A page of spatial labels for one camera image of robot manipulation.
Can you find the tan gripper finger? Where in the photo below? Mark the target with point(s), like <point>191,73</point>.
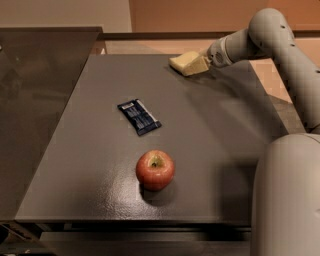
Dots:
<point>195,64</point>

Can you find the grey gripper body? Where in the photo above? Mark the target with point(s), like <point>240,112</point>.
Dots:
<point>216,55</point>

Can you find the yellow sponge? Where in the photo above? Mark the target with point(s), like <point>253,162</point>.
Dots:
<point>184,63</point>

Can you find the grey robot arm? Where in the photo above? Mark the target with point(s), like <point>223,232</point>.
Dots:
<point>286,194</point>

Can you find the blue rxbar wrapper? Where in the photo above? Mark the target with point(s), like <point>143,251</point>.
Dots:
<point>139,117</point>

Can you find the red apple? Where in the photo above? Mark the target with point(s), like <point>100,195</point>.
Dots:
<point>154,170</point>

